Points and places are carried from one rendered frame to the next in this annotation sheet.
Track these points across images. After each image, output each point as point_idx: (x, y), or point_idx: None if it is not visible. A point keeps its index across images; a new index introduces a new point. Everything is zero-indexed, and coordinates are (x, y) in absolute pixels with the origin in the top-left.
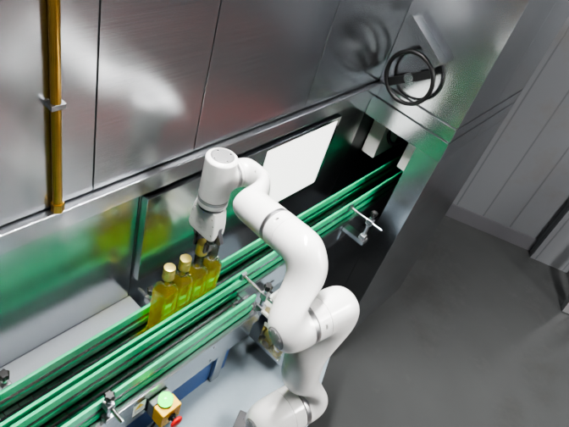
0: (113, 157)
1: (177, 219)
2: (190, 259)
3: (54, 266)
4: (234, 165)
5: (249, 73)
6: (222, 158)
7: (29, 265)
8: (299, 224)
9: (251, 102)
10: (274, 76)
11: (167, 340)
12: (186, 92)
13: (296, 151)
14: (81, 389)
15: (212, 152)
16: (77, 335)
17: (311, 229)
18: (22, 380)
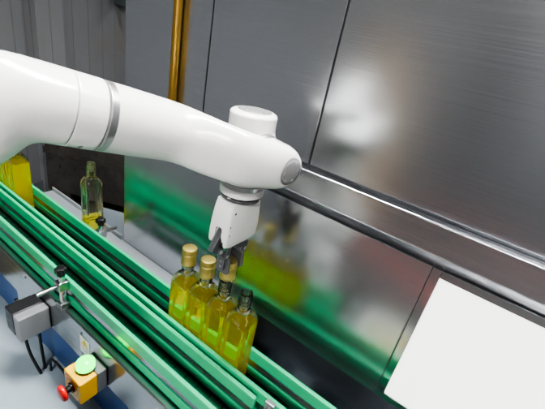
0: (221, 93)
1: (264, 246)
2: (207, 263)
3: (169, 182)
4: (242, 114)
5: (421, 78)
6: (249, 108)
7: (155, 161)
8: (46, 62)
9: (422, 145)
10: (489, 121)
11: (156, 340)
12: (306, 54)
13: (538, 366)
14: (90, 272)
15: (258, 107)
16: (165, 279)
17: (25, 64)
18: (100, 237)
